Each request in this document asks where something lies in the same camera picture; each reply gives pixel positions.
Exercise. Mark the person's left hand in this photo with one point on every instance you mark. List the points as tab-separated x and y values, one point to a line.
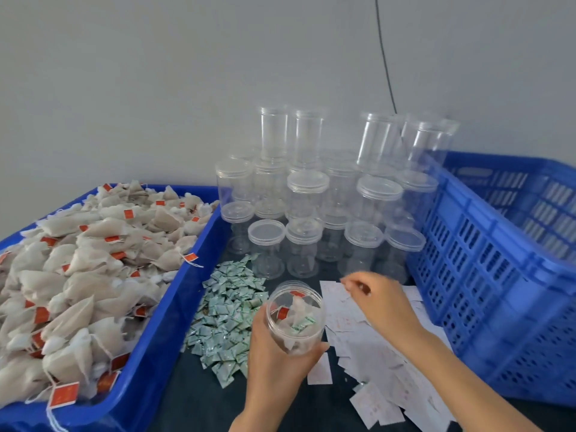
274	382

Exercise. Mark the person's right hand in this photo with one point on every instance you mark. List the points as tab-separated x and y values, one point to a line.
382	306

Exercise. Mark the pile of white label papers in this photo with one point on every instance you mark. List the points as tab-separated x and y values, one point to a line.
360	355

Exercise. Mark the clear jar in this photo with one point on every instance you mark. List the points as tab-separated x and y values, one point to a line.
315	337

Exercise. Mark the white mesh tea bag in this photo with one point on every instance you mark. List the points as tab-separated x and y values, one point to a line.
286	319

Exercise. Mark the pile of green desiccant packets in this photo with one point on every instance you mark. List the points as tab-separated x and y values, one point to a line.
225	319

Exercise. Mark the blue slatted crate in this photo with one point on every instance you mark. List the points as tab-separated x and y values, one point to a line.
486	283

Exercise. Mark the group of lidded jars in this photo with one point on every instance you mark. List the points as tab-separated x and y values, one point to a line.
306	189

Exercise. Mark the pile of tea bags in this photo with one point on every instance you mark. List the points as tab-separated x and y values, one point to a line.
90	283

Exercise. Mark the person's right forearm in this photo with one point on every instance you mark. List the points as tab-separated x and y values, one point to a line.
468	391

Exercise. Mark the blue plastic tray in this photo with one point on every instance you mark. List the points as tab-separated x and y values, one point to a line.
153	373

